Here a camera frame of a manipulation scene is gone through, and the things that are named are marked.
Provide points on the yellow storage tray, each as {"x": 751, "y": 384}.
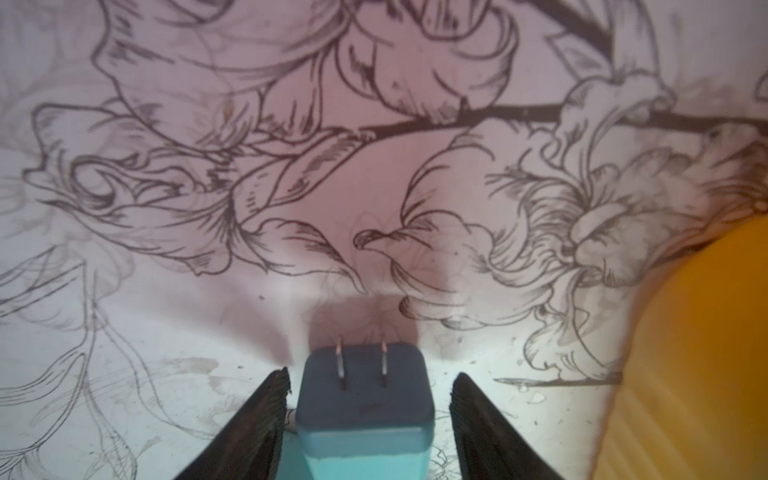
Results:
{"x": 693, "y": 400}

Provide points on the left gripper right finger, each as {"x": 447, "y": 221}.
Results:
{"x": 488, "y": 446}

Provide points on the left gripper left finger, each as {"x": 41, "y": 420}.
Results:
{"x": 249, "y": 446}

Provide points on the teal plug one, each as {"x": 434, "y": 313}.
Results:
{"x": 366, "y": 412}

